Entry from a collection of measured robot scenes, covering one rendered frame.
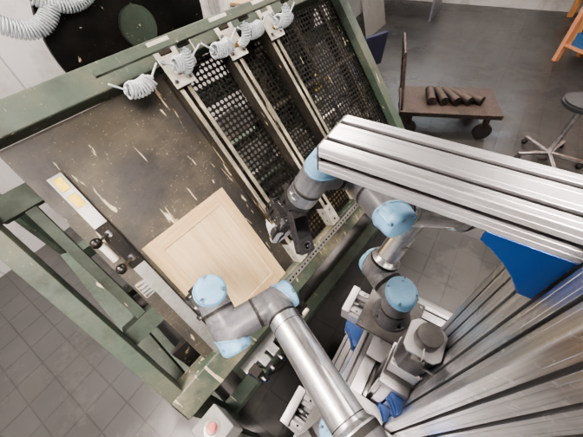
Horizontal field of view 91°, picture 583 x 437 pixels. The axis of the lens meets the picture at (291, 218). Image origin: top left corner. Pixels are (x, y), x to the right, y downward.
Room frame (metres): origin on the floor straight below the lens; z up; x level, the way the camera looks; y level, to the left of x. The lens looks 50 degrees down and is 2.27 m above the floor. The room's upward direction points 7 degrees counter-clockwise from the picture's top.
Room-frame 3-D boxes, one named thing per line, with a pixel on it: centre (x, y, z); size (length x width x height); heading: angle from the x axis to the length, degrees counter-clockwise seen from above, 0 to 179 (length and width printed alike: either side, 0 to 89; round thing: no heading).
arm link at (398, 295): (0.45, -0.37, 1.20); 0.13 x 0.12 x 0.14; 19
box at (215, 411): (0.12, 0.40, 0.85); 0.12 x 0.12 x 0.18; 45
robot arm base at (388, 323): (0.44, -0.37, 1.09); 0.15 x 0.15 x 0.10
